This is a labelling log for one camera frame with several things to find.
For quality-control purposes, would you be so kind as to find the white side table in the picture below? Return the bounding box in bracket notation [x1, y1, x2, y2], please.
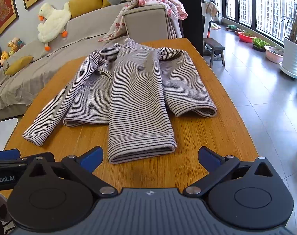
[0, 117, 18, 152]

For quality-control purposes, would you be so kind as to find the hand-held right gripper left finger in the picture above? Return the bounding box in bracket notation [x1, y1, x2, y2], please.
[21, 146, 118, 197]

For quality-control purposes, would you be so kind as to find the yellow duck plush toy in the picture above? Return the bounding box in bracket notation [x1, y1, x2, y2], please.
[0, 51, 10, 65]

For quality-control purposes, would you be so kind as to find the pink floral blanket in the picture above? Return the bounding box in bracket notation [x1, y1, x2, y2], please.
[98, 0, 188, 42]

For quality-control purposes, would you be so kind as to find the black framed window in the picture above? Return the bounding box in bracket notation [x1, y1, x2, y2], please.
[221, 0, 297, 47]

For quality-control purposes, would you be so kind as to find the grey sofa cover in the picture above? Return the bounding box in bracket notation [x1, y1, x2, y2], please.
[0, 2, 129, 114]

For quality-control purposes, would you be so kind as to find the pink basin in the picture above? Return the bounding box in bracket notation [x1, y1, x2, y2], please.
[264, 45, 285, 64]

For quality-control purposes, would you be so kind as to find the dark wooden stool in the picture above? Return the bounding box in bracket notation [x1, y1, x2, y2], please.
[203, 38, 225, 68]

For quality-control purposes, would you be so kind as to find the beige sofa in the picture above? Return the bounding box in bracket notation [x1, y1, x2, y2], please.
[0, 0, 186, 120]

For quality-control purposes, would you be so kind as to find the red basin planter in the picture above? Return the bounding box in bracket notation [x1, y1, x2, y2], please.
[238, 31, 255, 44]

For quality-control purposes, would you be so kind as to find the long yellow cushion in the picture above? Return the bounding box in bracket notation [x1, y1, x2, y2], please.
[68, 0, 103, 19]

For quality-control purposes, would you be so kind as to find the white ribbed plant pot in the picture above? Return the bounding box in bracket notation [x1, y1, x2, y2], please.
[279, 37, 297, 79]

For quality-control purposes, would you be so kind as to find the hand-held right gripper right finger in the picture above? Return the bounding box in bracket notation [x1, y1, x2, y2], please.
[183, 146, 276, 197]

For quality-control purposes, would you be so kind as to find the small yellow pillow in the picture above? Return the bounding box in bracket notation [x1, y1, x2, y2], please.
[5, 56, 34, 76]

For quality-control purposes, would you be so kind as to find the white standing rack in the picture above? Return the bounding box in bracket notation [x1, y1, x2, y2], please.
[203, 13, 213, 39]

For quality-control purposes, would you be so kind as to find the striped sweater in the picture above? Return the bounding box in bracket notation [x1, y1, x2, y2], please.
[22, 38, 217, 164]

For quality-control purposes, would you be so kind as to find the white goose plush toy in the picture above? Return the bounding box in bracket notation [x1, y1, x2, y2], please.
[37, 3, 72, 52]

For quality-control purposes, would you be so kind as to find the black planter with greens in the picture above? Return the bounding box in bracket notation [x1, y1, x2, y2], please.
[252, 37, 270, 52]

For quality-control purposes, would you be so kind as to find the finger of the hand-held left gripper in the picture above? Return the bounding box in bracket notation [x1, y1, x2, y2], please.
[0, 148, 21, 161]
[19, 152, 55, 164]

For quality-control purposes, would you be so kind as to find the beige hanging cloth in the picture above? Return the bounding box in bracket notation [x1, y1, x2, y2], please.
[205, 1, 219, 18]

